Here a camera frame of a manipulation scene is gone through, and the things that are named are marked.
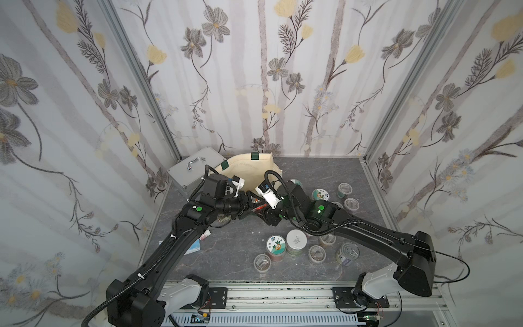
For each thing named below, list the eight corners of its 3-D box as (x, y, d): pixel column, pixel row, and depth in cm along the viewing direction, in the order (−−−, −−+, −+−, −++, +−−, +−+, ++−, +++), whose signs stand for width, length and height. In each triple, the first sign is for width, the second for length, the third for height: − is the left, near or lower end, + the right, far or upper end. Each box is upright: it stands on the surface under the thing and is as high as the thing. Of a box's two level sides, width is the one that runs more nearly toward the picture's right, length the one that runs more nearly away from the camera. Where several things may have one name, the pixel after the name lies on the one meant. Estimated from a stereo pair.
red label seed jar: (267, 262, 85) (267, 255, 77) (267, 243, 90) (267, 234, 83) (285, 262, 85) (287, 255, 77) (284, 243, 90) (286, 234, 83)
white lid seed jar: (285, 257, 86) (287, 248, 78) (284, 238, 91) (286, 229, 84) (304, 257, 86) (308, 248, 78) (302, 238, 91) (305, 229, 84)
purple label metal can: (337, 265, 84) (343, 259, 77) (334, 250, 88) (339, 242, 81) (354, 265, 84) (362, 259, 77) (350, 250, 88) (357, 242, 81)
